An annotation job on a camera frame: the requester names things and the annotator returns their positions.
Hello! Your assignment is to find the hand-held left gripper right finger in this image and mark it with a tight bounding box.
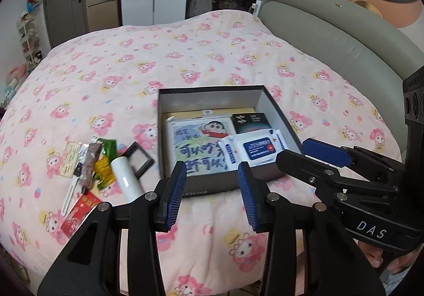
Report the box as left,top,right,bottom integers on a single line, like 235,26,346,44
237,162,386,296

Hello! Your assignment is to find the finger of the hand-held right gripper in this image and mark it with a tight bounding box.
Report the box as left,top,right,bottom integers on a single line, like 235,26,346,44
276,149,398,204
302,138,406,180

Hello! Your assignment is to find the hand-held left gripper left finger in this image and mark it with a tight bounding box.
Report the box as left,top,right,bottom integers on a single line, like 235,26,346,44
37,161,188,296

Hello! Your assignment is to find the black cardboard box container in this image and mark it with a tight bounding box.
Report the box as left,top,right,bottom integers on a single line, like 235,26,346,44
156,85,303,197

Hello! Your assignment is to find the white blue wet wipes pack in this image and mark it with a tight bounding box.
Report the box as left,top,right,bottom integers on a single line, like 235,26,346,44
217,129,287,171

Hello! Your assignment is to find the cartoon picture kit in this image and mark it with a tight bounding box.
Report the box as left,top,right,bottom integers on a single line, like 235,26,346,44
165,115,237,177

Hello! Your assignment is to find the white bottle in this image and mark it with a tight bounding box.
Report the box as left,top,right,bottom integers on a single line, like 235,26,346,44
110,156,144,204

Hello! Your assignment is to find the black screen protector box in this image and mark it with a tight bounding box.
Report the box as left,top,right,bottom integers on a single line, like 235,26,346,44
231,113,273,135

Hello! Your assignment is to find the red packet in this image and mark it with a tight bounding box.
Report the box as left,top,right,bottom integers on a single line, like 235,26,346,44
60,192,103,238

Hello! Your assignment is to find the person's right hand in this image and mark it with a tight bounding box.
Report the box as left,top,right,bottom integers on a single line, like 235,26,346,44
358,240,414,275

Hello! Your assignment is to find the green snack packet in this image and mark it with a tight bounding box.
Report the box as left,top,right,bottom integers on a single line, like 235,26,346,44
94,139,118,191

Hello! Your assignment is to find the brown snack packet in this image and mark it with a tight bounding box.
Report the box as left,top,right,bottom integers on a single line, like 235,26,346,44
79,143,103,189

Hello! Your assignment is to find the yellow paper card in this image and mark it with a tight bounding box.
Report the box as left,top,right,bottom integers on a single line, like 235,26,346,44
61,141,82,179

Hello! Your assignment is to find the grey padded headboard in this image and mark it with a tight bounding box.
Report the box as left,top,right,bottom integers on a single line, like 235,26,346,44
255,0,424,154

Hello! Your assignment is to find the pink printed blanket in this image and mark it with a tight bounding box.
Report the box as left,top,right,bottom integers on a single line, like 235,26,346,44
0,10,403,296

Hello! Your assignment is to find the brown cabinet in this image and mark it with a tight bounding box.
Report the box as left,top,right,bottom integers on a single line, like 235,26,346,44
84,0,121,32

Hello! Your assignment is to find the pink plush toy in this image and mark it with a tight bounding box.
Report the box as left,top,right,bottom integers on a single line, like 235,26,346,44
7,62,29,85

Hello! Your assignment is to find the white shelf rack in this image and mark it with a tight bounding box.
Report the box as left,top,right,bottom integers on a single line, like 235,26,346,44
16,11,43,63

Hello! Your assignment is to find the grey door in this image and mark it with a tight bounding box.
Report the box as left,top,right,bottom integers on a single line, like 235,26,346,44
43,0,88,50

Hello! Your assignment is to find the black square frame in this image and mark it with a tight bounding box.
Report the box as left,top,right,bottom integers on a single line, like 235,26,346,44
120,141,156,180

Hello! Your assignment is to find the white watch strap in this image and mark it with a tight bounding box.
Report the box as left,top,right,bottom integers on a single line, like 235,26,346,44
60,168,83,215

